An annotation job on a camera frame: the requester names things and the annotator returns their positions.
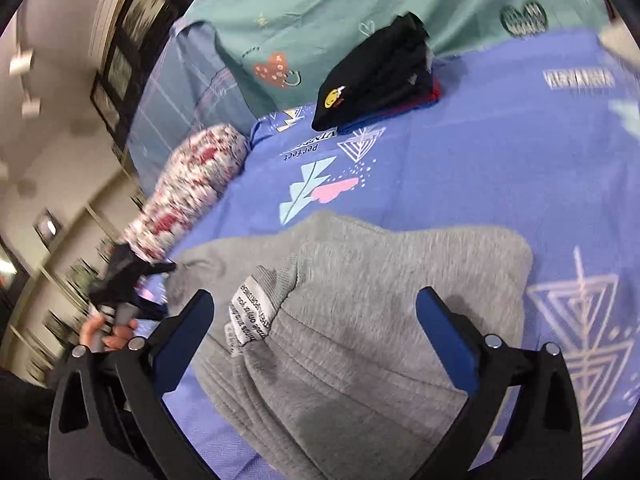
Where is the person's left hand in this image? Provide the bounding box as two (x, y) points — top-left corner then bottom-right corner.
(79, 310), (139, 352)

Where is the floral bolster pillow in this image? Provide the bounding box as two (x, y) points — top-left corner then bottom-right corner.
(122, 124), (251, 264)

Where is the grey plaid sheet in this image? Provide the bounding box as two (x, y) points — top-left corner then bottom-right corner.
(124, 20), (262, 197)

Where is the person's dark clothing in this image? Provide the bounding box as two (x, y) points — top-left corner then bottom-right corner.
(0, 367), (68, 480)

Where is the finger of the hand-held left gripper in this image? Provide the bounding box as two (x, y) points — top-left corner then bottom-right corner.
(134, 260), (177, 279)

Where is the stack of folded dark clothes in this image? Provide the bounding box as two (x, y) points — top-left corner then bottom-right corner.
(311, 12), (434, 132)

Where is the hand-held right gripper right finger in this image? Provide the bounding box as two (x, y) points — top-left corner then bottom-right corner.
(416, 287), (584, 480)

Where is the teal heart printed sheet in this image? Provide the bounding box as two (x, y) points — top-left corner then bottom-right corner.
(181, 0), (612, 117)

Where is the grey sweatshirt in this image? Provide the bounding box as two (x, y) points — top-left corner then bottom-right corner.
(165, 209), (534, 480)

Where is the red folded garment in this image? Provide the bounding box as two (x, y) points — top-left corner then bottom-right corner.
(400, 76), (444, 112)

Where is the white quilted pillow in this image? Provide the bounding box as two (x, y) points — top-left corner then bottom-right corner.
(597, 19), (640, 63)

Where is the blue printed bed sheet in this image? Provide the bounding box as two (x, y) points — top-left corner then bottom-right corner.
(112, 26), (640, 480)

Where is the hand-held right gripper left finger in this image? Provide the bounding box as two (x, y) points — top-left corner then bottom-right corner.
(48, 289), (216, 480)

